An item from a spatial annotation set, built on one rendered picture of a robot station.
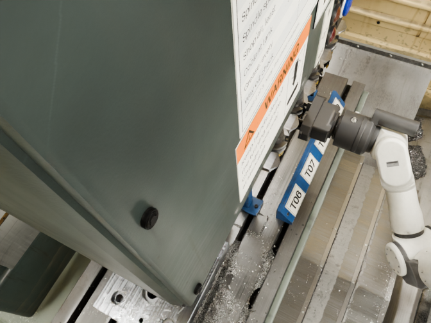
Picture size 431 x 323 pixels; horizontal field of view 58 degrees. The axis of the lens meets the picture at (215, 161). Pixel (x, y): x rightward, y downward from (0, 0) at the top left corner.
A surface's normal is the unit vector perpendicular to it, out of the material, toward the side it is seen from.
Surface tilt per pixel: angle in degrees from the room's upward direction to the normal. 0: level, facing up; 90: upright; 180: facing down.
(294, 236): 0
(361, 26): 90
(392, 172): 51
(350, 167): 7
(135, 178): 90
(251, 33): 90
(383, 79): 24
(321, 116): 0
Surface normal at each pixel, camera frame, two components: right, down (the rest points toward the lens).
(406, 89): -0.26, -0.10
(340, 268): -0.03, -0.58
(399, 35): -0.46, 0.80
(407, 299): -0.35, -0.56
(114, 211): 0.88, 0.37
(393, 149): -0.41, 0.33
